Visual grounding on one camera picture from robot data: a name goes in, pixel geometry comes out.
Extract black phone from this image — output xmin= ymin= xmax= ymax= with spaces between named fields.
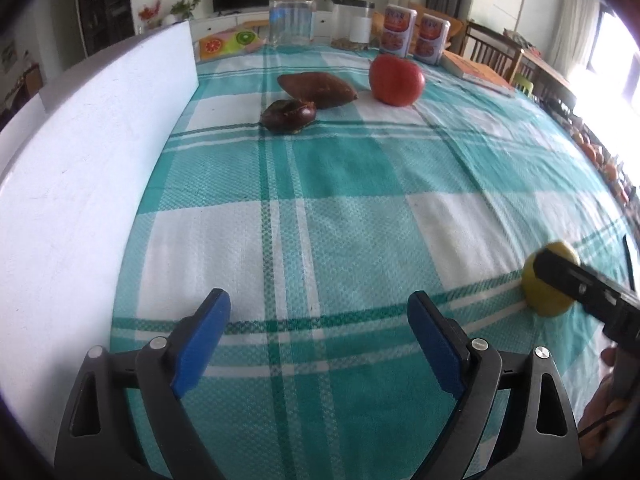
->
xmin=622 ymin=235 xmax=637 ymax=288

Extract wooden side table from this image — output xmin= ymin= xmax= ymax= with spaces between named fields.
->
xmin=520 ymin=47 xmax=576 ymax=106

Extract pile of oranges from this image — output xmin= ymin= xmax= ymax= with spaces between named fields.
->
xmin=572 ymin=127 xmax=631 ymax=201

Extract teal checked tablecloth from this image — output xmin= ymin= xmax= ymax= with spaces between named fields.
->
xmin=112 ymin=42 xmax=640 ymax=480

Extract dark wooden chair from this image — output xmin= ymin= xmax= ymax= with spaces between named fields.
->
xmin=462 ymin=20 xmax=523 ymax=83

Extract red flowers in vase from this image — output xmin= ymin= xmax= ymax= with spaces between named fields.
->
xmin=138 ymin=1 xmax=163 ymax=28

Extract person's right hand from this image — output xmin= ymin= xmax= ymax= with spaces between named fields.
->
xmin=580 ymin=346 xmax=628 ymax=461

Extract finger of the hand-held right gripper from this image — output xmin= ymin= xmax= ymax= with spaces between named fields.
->
xmin=536 ymin=250 xmax=623 ymax=323

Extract white curtain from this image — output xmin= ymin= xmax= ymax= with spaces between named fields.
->
xmin=547 ymin=0 xmax=603 ymax=81

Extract glass jar with gold lid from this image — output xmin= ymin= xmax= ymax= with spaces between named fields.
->
xmin=268 ymin=0 xmax=317 ymax=48

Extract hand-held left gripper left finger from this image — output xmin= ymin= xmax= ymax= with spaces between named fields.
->
xmin=54 ymin=287 xmax=232 ymax=480

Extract red printed tin can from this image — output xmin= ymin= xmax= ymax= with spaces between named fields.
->
xmin=380 ymin=3 xmax=418 ymax=57
xmin=414 ymin=13 xmax=451 ymax=66

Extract small brown sweet potato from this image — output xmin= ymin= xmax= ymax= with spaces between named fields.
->
xmin=276 ymin=72 xmax=360 ymax=110

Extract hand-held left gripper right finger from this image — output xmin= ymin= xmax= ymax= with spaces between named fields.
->
xmin=406 ymin=290 xmax=585 ymax=480

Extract white foam box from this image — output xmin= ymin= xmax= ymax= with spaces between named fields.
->
xmin=0 ymin=20 xmax=199 ymax=466

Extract green plant in white vase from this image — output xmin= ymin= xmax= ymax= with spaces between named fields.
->
xmin=167 ymin=0 xmax=201 ymax=25

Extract window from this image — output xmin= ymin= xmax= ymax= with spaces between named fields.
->
xmin=585 ymin=2 xmax=636 ymax=76

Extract orange book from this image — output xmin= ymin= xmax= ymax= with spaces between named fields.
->
xmin=440 ymin=50 xmax=517 ymax=98

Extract red apple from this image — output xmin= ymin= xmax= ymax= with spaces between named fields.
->
xmin=369 ymin=54 xmax=426 ymax=107

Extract yellow round pear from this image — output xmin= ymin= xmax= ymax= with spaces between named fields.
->
xmin=521 ymin=241 xmax=582 ymax=317

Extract dark brown passion fruit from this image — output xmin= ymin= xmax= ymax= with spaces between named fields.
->
xmin=260 ymin=99 xmax=317 ymax=135

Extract white television cabinet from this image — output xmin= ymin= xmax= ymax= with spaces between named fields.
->
xmin=190 ymin=9 xmax=336 ymax=38

